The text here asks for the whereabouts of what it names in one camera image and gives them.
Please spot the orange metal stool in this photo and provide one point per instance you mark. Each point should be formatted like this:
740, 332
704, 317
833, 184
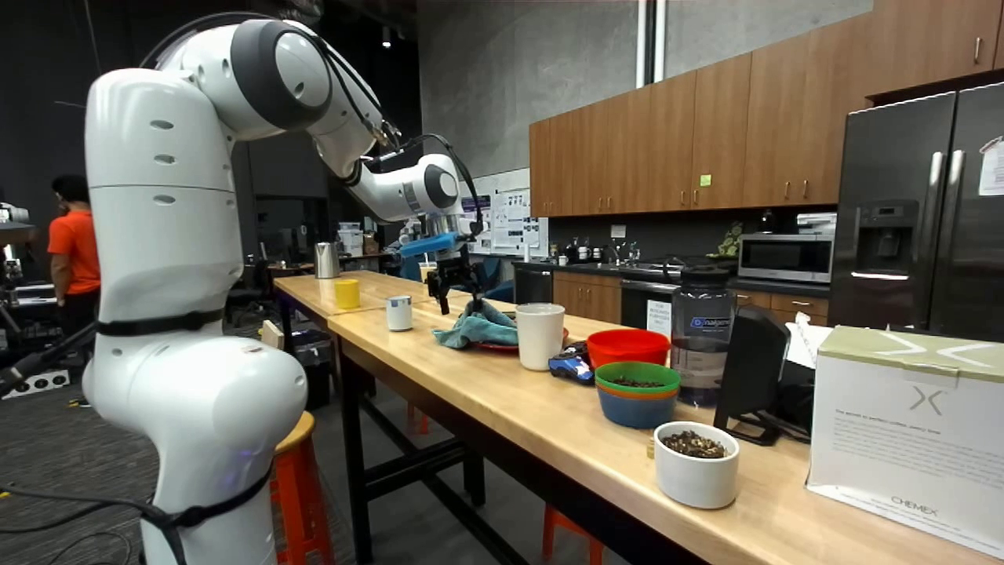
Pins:
558, 534

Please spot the silver kettle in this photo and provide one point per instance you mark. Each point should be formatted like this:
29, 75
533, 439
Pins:
328, 260

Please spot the person in orange shirt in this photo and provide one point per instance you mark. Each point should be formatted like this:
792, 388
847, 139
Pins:
72, 253

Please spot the orange red plate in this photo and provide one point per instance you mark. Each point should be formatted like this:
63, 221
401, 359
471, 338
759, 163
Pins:
499, 351

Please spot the yellow mug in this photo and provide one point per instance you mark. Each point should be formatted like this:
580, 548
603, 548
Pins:
345, 295

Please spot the small white card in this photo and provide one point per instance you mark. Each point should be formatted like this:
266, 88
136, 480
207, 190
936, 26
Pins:
659, 317

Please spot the white wall poster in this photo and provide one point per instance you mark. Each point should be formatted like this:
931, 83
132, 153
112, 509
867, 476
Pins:
508, 208

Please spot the blue bowl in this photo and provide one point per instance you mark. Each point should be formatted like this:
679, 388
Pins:
634, 410

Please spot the white paper on refrigerator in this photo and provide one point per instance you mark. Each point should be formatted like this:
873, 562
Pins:
993, 167

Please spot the white bowl with coffee beans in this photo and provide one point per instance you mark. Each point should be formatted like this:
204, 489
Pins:
694, 471

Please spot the orange stool with wooden seat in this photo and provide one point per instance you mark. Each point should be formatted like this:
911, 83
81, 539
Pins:
302, 490

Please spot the green bowl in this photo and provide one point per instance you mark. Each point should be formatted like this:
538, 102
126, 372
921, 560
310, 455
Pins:
637, 378

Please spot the green wall sticker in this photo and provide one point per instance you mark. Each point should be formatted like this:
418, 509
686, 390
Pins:
706, 181

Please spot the green potted plant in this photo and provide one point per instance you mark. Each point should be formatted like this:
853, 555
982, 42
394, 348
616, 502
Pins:
728, 243

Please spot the brown cabinets above refrigerator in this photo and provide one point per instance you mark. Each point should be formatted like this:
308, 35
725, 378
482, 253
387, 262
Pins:
931, 42

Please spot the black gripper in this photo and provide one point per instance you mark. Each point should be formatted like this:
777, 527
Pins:
445, 270

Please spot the small dark blue object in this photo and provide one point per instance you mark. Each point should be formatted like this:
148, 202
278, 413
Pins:
573, 368

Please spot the long wooden table black frame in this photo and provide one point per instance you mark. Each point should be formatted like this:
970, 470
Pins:
348, 441

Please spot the tall white cup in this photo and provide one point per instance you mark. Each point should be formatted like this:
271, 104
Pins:
542, 338

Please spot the red bowl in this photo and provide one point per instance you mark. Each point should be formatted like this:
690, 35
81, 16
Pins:
628, 348

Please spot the steel microwave oven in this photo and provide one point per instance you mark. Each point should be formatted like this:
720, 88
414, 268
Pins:
784, 260

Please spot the dark steel refrigerator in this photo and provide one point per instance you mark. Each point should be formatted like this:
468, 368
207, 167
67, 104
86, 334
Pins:
921, 208

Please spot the small white can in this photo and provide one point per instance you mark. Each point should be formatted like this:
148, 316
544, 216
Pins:
398, 316

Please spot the blue microfibre towel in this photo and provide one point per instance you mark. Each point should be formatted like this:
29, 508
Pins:
479, 328

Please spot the brown wall cabinets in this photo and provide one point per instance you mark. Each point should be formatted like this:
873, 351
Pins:
679, 137

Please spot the white wall outlet plate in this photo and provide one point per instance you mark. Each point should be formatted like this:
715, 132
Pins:
616, 233

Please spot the brown base cabinet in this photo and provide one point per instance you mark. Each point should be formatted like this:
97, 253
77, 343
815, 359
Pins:
583, 295

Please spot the white cardboard box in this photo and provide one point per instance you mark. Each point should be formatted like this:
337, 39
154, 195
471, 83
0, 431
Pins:
911, 450

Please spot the short wooden table black frame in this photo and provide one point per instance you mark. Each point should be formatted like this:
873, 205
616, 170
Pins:
308, 283

